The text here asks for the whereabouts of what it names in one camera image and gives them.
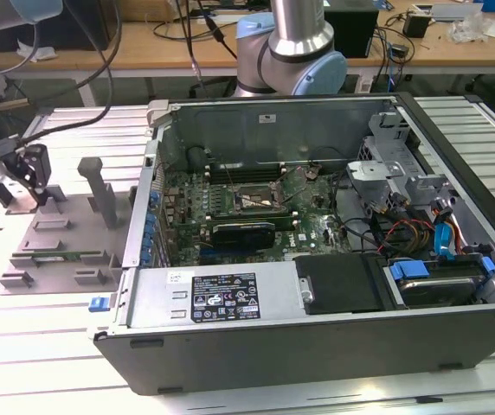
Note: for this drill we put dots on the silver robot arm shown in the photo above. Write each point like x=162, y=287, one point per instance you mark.
x=291, y=47

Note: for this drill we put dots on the CPU socket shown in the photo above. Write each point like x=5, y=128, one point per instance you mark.
x=256, y=201

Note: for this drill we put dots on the grey parts rack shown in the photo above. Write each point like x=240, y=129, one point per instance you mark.
x=79, y=207

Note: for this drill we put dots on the green RAM stick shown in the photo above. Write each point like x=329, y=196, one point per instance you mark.
x=68, y=256

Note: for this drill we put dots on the white crumpled paper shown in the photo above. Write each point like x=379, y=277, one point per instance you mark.
x=35, y=52

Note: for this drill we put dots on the wooden desk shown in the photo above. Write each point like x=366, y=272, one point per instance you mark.
x=79, y=58

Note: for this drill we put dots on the blue card retainer strip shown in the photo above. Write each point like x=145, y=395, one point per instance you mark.
x=149, y=225

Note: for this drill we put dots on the grey case latch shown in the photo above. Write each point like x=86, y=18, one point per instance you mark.
x=157, y=110

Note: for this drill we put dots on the large black computer tower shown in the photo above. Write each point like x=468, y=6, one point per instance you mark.
x=83, y=26

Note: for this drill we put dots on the blue case latch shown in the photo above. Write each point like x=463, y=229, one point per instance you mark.
x=98, y=304

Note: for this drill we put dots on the silver power supply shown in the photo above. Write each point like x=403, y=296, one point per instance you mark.
x=152, y=298

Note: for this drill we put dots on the blue expansion slot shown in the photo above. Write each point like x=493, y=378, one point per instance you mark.
x=206, y=250

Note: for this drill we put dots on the black RAM slot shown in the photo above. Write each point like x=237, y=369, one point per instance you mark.
x=247, y=166
x=286, y=221
x=252, y=215
x=252, y=212
x=252, y=218
x=247, y=174
x=247, y=178
x=247, y=170

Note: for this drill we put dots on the black graphics card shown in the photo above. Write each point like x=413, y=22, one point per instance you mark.
x=243, y=237

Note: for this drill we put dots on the green motherboard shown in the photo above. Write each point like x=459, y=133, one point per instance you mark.
x=304, y=207

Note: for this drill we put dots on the open black PC case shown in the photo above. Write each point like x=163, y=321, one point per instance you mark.
x=273, y=359

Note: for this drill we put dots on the black plastic shroud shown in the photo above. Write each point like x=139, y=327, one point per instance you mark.
x=338, y=283

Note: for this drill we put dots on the silver drive cage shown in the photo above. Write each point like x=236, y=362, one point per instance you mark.
x=375, y=170

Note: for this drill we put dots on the black upright box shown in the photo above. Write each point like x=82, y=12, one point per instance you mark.
x=355, y=30

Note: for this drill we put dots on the small black device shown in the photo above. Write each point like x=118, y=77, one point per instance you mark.
x=400, y=49

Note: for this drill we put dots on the hard disk in blue carrier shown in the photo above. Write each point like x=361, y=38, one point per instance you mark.
x=409, y=270

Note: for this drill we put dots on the small black adapter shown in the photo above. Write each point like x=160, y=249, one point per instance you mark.
x=416, y=26

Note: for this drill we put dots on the crumpled clear plastic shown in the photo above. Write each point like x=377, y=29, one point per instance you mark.
x=468, y=28

